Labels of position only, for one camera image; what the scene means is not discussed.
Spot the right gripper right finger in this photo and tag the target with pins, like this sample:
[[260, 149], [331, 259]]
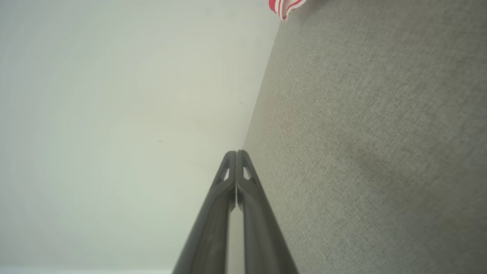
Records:
[[262, 236]]

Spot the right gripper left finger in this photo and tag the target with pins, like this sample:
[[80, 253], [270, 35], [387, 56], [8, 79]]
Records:
[[213, 228]]

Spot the red garment with white stripes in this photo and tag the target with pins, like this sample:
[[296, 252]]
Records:
[[281, 7]]

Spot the grey fabric sofa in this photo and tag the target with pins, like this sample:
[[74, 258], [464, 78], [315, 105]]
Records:
[[380, 133]]

